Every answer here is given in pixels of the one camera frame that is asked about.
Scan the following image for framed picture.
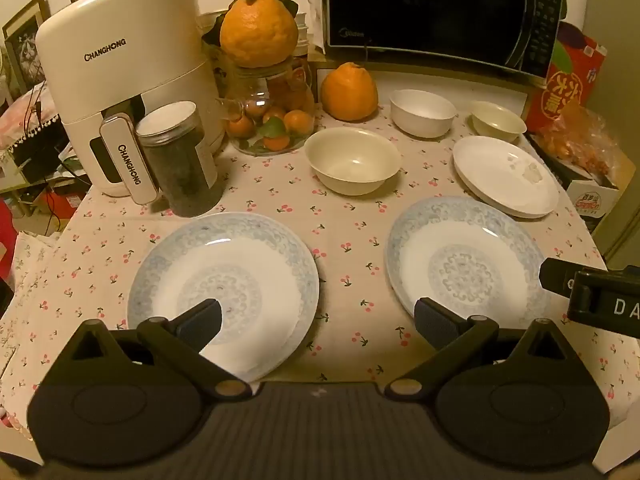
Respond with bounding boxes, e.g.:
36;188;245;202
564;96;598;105
2;0;49;88

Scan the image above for floral cloth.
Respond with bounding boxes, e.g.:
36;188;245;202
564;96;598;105
9;230;68;313

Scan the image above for blue patterned plate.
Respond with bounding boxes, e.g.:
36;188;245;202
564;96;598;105
386;196;553;335
127;212;321;382

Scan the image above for white air fryer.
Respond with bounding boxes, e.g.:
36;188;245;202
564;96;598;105
35;0;227;206

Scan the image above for white bowl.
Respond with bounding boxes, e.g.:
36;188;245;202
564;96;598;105
390;89;457;139

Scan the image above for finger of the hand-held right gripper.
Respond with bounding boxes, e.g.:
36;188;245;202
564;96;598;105
539;257;583;295

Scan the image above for clear jar with dark contents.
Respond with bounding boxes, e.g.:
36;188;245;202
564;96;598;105
135;101;221;219

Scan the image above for cardboard box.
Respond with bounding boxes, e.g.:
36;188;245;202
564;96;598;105
525;130;636;222

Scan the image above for clear bag of snacks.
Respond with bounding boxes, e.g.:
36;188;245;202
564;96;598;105
537;107;625;182

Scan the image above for large orange with leaves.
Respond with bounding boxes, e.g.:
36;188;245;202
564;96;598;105
202;0;307;69

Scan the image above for black microwave oven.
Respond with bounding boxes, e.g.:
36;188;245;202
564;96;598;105
320;0;569;84

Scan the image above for stack of white cups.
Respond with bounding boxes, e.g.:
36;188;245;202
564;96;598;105
292;10;312;58

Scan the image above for glass teapot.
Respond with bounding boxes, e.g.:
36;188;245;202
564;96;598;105
217;57;317;157

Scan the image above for large cream bowl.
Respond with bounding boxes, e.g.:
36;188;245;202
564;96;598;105
304;126;402;197

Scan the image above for small cream bowl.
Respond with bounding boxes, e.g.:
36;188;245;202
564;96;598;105
470;100;528;143

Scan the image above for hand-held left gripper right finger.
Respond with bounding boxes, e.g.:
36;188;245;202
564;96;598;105
382;297;583;402

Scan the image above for cherry print tablecloth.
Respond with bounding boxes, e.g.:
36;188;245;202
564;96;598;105
0;67;625;428

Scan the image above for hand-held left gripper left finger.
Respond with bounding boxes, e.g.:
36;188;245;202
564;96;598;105
65;298;252;403

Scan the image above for printed white canister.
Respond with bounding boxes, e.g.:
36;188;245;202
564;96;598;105
199;10;232;96

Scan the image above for pile of small mandarins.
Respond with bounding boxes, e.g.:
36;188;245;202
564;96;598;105
227;100;315;153

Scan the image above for plain white plate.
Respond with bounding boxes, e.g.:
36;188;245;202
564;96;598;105
452;135;560;219

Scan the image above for large orange without leaves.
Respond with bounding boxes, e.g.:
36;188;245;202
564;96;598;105
320;62;379;122

